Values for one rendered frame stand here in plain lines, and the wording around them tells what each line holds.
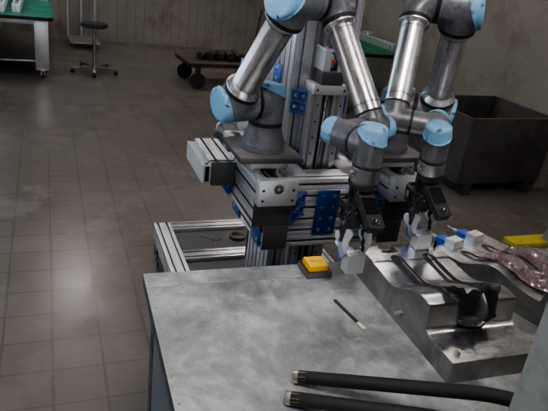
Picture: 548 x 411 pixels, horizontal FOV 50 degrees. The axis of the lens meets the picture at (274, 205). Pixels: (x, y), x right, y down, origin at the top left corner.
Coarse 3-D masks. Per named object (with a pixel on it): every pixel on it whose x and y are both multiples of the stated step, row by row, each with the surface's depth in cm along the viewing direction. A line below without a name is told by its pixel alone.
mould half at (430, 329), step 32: (384, 256) 170; (416, 256) 173; (448, 256) 176; (384, 288) 161; (416, 288) 151; (416, 320) 147; (448, 320) 144; (448, 352) 136; (480, 352) 138; (512, 352) 140
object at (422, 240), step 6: (420, 228) 179; (426, 228) 177; (408, 234) 180; (414, 234) 175; (420, 234) 175; (426, 234) 175; (432, 234) 175; (414, 240) 176; (420, 240) 175; (426, 240) 175; (414, 246) 177; (420, 246) 176; (426, 246) 177
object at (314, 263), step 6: (306, 258) 175; (312, 258) 175; (318, 258) 176; (306, 264) 173; (312, 264) 172; (318, 264) 172; (324, 264) 173; (312, 270) 171; (318, 270) 172; (324, 270) 173
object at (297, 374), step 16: (304, 384) 128; (320, 384) 127; (336, 384) 125; (352, 384) 124; (368, 384) 123; (384, 384) 122; (400, 384) 121; (416, 384) 121; (432, 384) 120; (448, 384) 119; (464, 384) 119
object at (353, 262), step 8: (352, 248) 161; (344, 256) 156; (352, 256) 154; (360, 256) 154; (344, 264) 156; (352, 264) 155; (360, 264) 155; (344, 272) 156; (352, 272) 156; (360, 272) 157
